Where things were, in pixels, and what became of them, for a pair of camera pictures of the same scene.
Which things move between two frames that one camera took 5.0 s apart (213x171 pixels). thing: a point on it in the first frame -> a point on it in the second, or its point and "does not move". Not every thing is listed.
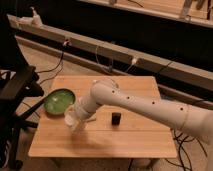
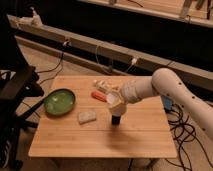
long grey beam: x=44 y=32 does not move
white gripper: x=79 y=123 -> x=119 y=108
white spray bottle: x=36 y=20 does not move
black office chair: x=19 y=93 does not move
